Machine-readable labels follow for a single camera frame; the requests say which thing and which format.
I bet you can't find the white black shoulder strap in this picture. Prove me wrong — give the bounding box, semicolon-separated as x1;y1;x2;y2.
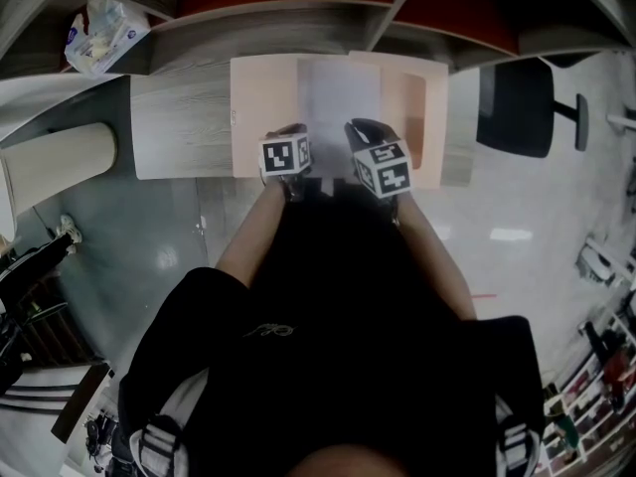
128;370;210;477
494;395;541;477

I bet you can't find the white translucent sheet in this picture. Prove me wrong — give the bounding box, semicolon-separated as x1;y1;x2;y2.
296;57;383;181

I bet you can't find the person's black shirt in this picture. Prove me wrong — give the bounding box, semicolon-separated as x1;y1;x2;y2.
117;176;546;477

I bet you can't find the white fluted reception counter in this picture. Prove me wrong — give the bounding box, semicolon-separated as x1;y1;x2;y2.
0;121;119;240

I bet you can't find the person's chin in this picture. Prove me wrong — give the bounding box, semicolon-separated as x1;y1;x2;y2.
292;443;413;477

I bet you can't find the grey wooden desk with shelves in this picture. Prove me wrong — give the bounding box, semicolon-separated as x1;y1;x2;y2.
0;0;636;188

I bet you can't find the person's left forearm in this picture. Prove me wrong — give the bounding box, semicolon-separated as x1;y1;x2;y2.
214;181;289;287

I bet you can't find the white display shelf rack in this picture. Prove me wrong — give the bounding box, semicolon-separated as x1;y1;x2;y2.
541;285;636;477

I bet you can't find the person's right forearm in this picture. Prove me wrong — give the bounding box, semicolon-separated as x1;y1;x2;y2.
395;194;478;322

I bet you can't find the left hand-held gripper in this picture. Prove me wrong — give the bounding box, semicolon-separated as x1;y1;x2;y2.
258;122;314;203

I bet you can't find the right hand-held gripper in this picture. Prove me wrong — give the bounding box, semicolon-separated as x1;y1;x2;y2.
344;119;413;200

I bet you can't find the pink tray board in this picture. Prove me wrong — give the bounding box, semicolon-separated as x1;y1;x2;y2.
229;50;450;191

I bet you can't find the plastic tissue pack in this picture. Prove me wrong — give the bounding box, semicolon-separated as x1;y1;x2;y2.
64;0;152;76

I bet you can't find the black office chair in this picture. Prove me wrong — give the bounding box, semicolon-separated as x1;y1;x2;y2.
475;60;590;159

